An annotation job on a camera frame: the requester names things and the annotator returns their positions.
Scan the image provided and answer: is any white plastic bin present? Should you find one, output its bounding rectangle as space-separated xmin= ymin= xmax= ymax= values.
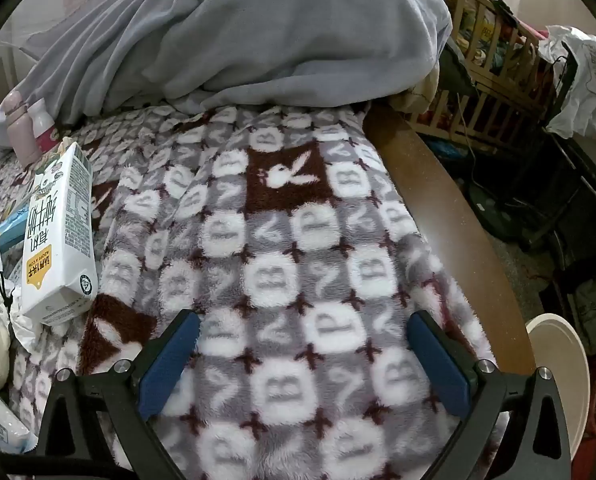
xmin=525 ymin=312 xmax=591 ymax=466

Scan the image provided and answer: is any black floor fan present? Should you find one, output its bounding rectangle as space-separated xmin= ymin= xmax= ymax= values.
xmin=465 ymin=175 xmax=544 ymax=241

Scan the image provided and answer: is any white bottle with pink label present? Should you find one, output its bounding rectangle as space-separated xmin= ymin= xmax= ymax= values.
xmin=28 ymin=99 xmax=61 ymax=153

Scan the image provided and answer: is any brown wooden bed frame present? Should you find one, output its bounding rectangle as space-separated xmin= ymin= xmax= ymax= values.
xmin=363 ymin=102 xmax=536 ymax=376

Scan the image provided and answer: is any white plastic bag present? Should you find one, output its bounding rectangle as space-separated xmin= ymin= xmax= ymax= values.
xmin=538 ymin=25 xmax=596 ymax=138

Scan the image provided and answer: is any white milk carton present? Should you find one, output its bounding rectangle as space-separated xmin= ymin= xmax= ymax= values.
xmin=22 ymin=141 xmax=98 ymax=326

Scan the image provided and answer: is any green plastic bag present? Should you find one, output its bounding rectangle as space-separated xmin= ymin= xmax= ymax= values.
xmin=568 ymin=270 xmax=596 ymax=353

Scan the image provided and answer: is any dark grey cushion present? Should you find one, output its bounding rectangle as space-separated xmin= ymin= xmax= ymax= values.
xmin=438 ymin=45 xmax=474 ymax=101

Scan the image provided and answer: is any printed fleece blanket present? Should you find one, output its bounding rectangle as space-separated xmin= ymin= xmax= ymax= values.
xmin=0 ymin=102 xmax=509 ymax=480

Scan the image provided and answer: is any grey-blue quilt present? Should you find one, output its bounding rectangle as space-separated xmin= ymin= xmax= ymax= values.
xmin=0 ymin=0 xmax=454 ymax=161

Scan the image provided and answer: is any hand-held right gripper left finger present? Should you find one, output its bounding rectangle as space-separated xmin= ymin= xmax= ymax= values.
xmin=30 ymin=310 xmax=203 ymax=480

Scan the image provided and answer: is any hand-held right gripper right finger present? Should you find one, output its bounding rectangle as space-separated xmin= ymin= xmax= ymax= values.
xmin=408 ymin=310 xmax=574 ymax=480

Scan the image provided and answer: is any blue snack packet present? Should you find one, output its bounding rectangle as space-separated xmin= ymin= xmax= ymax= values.
xmin=0 ymin=200 xmax=33 ymax=252

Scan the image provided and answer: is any wooden crib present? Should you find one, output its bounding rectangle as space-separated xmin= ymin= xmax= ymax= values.
xmin=408 ymin=0 xmax=574 ymax=141

